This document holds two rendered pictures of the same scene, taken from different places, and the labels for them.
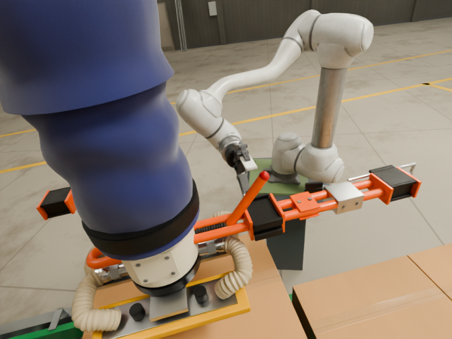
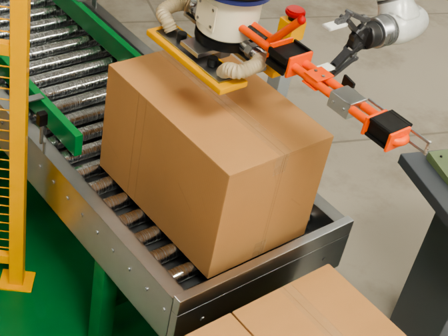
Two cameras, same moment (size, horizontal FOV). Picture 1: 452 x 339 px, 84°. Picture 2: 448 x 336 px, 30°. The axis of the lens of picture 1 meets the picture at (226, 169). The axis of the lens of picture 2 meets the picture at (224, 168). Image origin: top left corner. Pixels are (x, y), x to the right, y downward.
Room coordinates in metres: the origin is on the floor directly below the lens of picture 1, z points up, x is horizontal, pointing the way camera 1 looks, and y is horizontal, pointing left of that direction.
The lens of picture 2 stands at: (-0.84, -1.49, 2.33)
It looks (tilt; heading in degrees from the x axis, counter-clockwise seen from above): 38 degrees down; 51
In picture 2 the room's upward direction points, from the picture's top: 12 degrees clockwise
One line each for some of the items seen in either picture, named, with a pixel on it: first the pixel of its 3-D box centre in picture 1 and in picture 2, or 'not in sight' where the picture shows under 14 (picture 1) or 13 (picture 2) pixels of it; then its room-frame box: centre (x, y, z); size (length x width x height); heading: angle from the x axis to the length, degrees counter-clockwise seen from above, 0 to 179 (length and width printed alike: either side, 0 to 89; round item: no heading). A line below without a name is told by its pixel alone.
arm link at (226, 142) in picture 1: (233, 150); (379, 31); (0.78, -0.03, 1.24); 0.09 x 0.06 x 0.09; 98
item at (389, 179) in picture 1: (392, 185); (385, 130); (0.48, -0.42, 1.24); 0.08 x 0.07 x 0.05; 98
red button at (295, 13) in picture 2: not in sight; (295, 14); (0.89, 0.45, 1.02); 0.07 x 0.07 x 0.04
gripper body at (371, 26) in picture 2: (238, 160); (361, 37); (0.71, -0.04, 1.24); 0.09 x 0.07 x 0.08; 8
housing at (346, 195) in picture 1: (342, 197); (347, 102); (0.47, -0.28, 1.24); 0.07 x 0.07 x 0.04; 8
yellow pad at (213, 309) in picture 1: (171, 305); (196, 53); (0.31, 0.17, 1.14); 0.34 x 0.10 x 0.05; 98
